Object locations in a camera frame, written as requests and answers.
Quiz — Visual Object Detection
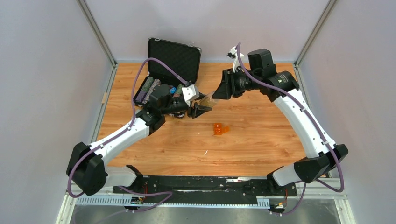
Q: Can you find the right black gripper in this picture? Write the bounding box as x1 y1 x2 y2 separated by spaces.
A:
212 68 260 100

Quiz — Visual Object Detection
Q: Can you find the clear pill bottle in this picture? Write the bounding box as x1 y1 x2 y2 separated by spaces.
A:
198 91 219 108

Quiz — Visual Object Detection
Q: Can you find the orange pill organizer box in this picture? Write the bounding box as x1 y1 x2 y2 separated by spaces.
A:
213 123 230 136

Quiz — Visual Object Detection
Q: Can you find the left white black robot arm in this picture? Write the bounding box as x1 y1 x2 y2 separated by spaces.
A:
66 84 212 198

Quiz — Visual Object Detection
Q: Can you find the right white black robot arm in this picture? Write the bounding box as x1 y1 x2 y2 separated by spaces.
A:
212 46 348 195

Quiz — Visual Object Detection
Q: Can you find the black poker chip case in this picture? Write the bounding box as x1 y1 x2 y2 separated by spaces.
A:
134 37 201 107

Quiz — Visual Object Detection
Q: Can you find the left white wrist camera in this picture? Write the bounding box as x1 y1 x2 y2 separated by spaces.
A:
182 84 200 107

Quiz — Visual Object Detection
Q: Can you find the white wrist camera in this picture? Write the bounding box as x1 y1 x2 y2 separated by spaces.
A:
227 46 244 72
182 84 200 107

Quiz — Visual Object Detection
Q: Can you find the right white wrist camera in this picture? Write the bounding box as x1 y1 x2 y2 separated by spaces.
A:
227 46 244 72

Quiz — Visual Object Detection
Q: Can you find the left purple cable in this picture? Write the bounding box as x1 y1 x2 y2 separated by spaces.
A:
67 57 191 212

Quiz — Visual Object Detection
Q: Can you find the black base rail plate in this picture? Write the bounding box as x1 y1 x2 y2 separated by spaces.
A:
113 175 297 207

